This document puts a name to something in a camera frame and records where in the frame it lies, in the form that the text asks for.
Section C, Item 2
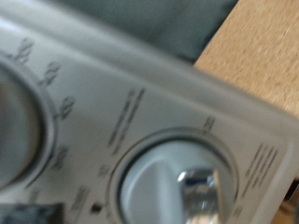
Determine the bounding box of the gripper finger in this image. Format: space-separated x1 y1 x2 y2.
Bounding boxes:
0 203 65 224

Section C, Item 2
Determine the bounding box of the silver oven knob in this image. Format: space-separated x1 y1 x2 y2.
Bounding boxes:
0 57 59 190
107 127 241 224

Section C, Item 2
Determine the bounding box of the silver toaster oven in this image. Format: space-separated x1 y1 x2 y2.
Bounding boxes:
0 0 299 224

